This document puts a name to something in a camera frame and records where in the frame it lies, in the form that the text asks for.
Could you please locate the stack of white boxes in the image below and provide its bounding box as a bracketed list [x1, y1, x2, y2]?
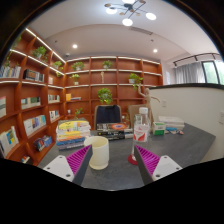
[157, 115, 186, 132]

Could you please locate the tan chair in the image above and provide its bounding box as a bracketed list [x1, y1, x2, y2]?
[127, 103, 148, 127]

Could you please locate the stack of black books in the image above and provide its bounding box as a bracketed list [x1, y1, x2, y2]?
[95, 121, 135, 141]

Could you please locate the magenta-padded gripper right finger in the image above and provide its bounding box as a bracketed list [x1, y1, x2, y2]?
[133, 144, 184, 187]

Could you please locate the dark blue chair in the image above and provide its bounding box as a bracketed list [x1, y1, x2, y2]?
[93, 104, 123, 130]

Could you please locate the window with grey curtain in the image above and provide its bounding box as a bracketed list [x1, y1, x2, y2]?
[172, 52, 224, 86]

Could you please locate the clear plastic water bottle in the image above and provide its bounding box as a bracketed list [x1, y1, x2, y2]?
[132, 106, 152, 162]

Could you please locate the stack of colourful books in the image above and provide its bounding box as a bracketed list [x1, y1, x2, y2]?
[55, 118, 92, 152]

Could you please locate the white wall socket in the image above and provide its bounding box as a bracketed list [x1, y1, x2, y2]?
[217, 110, 224, 126]

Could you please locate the green and white box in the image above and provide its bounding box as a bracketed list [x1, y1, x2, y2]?
[152, 121, 167, 137]

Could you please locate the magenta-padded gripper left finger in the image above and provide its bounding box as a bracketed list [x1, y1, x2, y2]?
[42, 144, 95, 187]

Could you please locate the multi-bulb ceiling lamp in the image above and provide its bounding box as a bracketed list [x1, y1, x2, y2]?
[103, 0, 158, 28]

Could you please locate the wooden artist mannequin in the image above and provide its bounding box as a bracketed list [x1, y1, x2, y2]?
[137, 86, 162, 127]

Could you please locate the wooden shelf unit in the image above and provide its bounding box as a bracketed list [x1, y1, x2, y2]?
[0, 27, 165, 167]

